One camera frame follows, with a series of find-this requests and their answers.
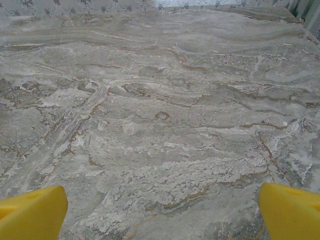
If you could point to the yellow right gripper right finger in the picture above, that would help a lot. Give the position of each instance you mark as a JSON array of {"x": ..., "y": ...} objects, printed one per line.
[{"x": 292, "y": 215}]

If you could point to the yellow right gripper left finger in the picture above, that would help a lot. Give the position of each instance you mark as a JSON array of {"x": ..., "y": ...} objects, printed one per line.
[{"x": 32, "y": 215}]

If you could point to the aluminium frame post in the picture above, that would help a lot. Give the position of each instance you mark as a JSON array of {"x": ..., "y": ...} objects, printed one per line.
[{"x": 308, "y": 12}]

